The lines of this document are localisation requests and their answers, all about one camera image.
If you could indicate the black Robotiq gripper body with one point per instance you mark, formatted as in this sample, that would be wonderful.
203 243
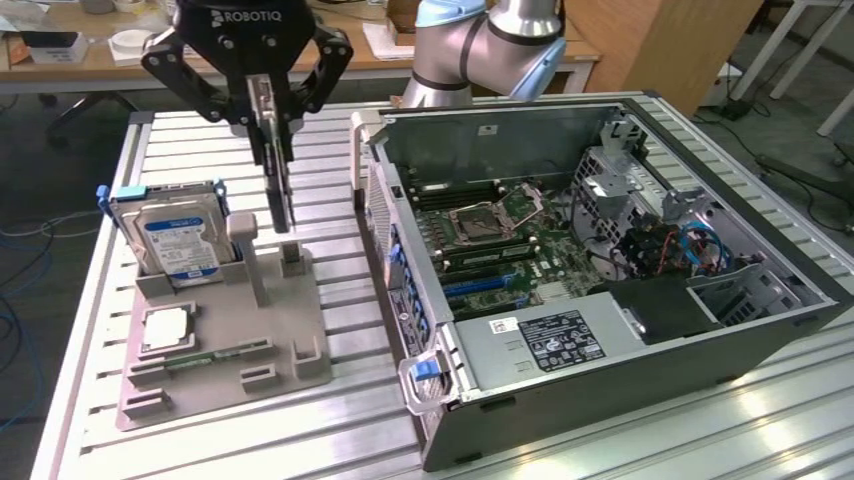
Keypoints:
247 40

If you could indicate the graphics card with metal bracket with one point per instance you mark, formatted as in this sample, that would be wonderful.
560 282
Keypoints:
281 200

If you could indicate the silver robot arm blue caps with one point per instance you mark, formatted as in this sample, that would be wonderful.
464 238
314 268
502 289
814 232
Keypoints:
441 60

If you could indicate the white paper stack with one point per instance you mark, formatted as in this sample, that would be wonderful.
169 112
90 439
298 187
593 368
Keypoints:
387 42

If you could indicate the white round tape roll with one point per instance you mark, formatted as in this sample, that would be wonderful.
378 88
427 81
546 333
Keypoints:
127 47

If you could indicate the wooden desk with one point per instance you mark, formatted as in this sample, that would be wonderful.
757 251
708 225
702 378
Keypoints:
94 69

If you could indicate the brown cardboard box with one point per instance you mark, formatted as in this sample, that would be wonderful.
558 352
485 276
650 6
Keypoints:
401 12

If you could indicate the black chair base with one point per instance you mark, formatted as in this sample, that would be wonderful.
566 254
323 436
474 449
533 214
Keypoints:
74 112

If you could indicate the grey cup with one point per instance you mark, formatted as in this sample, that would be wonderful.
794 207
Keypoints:
98 6

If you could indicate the white box black top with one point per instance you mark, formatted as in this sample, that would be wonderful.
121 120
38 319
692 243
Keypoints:
54 47

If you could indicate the hard disk in blue caddy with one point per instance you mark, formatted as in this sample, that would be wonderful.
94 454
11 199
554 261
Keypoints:
181 245

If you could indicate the CPU socket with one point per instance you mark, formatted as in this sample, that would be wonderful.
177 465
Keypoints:
477 225

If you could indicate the metal socket cover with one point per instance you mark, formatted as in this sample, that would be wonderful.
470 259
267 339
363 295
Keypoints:
524 205

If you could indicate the black RAM stick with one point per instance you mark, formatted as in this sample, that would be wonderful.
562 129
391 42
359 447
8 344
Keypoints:
490 252

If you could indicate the blue expansion slot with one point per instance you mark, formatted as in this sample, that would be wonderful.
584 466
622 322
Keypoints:
474 286

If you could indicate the silver CPU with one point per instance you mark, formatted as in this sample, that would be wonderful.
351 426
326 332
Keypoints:
167 327

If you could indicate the green motherboard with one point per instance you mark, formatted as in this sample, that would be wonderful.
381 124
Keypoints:
554 250

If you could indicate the grey parts rack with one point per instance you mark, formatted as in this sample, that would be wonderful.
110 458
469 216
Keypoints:
267 330

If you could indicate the grey metal drive cage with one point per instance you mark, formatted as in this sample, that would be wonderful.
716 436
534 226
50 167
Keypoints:
614 200

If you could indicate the wooden cabinet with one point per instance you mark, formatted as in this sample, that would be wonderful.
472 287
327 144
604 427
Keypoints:
668 50

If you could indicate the green RAM stick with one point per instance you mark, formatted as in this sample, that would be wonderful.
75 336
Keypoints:
194 361

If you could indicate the black foot pedal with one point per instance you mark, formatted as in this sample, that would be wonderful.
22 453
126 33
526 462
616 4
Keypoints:
737 110

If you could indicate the grey power supply unit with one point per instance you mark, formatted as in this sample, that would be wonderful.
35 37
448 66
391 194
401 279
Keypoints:
494 360

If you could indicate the black plastic shroud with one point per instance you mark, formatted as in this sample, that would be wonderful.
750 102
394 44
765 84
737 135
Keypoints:
661 310

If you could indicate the black floor stand base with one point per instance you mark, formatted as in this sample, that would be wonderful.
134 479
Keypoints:
801 170

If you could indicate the grey metal disk bay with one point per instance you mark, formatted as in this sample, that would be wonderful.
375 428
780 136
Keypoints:
748 300

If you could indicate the black open PC case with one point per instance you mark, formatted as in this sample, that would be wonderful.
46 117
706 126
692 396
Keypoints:
668 390

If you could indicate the white table frame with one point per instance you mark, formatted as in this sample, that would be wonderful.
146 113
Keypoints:
762 57

